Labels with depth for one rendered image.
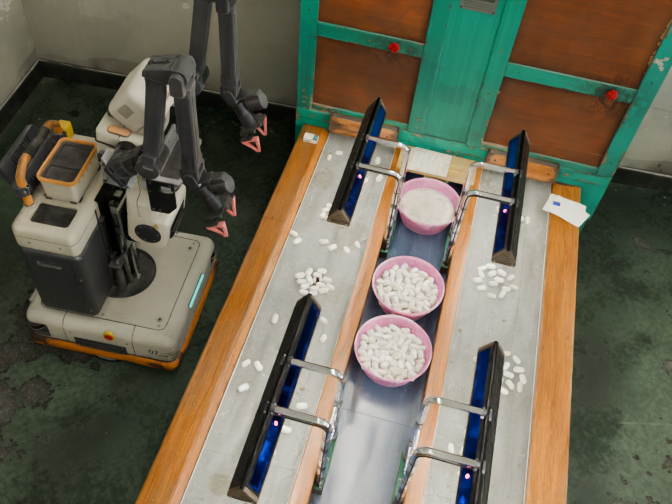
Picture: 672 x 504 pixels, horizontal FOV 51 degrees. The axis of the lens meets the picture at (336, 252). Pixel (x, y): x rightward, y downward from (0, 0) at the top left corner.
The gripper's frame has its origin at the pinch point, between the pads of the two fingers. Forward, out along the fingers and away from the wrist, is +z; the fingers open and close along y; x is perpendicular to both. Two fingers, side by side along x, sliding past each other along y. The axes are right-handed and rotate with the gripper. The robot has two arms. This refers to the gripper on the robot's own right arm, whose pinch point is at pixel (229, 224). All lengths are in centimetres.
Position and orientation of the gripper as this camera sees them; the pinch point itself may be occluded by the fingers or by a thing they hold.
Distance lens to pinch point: 242.9
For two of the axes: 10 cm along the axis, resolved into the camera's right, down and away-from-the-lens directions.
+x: -9.1, 1.1, 4.0
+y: 1.9, -7.5, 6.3
